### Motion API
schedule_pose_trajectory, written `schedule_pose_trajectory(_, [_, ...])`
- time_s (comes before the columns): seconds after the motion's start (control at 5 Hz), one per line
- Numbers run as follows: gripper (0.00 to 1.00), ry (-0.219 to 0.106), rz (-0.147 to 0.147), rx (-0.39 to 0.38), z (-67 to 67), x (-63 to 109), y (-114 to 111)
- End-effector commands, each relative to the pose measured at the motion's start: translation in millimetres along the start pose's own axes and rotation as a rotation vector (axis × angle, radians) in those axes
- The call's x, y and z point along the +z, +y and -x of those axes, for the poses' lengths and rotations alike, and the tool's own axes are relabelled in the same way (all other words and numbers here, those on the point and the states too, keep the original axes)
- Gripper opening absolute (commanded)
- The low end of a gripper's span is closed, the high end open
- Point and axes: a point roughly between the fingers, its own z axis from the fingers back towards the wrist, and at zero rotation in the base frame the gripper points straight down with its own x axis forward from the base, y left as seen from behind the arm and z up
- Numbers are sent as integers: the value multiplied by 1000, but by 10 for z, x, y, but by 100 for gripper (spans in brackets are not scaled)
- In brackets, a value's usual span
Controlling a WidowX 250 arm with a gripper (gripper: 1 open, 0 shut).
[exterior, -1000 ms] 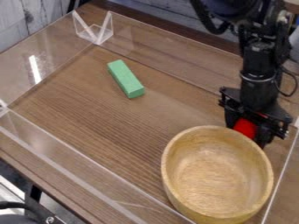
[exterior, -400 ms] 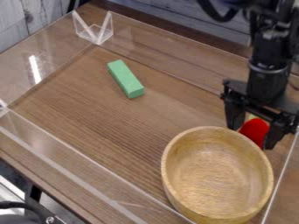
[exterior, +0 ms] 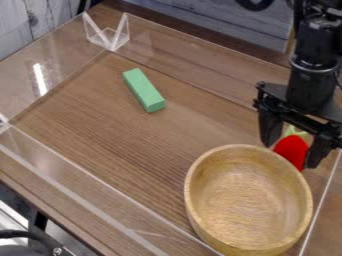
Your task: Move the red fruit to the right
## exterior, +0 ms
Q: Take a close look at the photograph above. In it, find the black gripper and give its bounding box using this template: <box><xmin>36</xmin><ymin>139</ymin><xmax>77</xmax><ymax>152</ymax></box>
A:
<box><xmin>253</xmin><ymin>58</ymin><xmax>342</xmax><ymax>169</ymax></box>

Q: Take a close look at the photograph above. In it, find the red strawberry toy fruit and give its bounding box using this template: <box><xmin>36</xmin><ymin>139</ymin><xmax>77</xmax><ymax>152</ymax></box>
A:
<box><xmin>272</xmin><ymin>125</ymin><xmax>308</xmax><ymax>171</ymax></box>

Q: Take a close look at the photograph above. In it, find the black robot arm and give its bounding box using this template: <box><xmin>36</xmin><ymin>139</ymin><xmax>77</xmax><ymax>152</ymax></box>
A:
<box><xmin>253</xmin><ymin>0</ymin><xmax>342</xmax><ymax>168</ymax></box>

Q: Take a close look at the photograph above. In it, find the wooden bowl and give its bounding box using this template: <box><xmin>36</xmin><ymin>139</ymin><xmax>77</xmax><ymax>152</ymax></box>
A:
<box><xmin>183</xmin><ymin>144</ymin><xmax>314</xmax><ymax>256</ymax></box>

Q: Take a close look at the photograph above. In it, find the green rectangular block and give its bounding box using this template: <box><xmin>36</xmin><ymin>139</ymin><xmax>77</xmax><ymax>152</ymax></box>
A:
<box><xmin>122</xmin><ymin>68</ymin><xmax>165</xmax><ymax>113</ymax></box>

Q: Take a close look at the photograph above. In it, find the clear acrylic corner bracket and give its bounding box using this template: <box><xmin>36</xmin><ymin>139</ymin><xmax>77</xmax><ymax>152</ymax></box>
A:
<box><xmin>81</xmin><ymin>12</ymin><xmax>129</xmax><ymax>52</ymax></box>

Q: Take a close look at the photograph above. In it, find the clear acrylic tray wall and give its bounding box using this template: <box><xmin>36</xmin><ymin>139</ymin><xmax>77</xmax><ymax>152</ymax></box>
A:
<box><xmin>0</xmin><ymin>116</ymin><xmax>220</xmax><ymax>256</ymax></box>

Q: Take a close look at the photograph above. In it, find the black cable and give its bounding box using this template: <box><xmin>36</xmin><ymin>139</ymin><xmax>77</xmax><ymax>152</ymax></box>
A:
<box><xmin>0</xmin><ymin>229</ymin><xmax>57</xmax><ymax>256</ymax></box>

